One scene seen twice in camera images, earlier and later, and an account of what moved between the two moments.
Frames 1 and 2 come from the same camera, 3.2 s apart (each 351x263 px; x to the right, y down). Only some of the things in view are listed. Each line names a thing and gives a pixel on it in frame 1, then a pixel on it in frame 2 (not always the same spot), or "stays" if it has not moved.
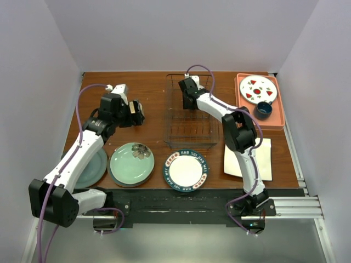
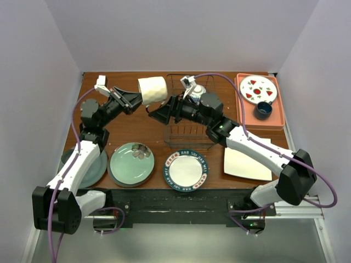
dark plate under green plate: x=125 y=184 stays
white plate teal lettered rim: x=185 y=170 stays
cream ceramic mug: x=140 y=104 → x=153 y=89
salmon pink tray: x=276 y=120 stays
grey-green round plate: x=94 y=170 stays
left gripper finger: x=137 y=116 → x=132 y=98
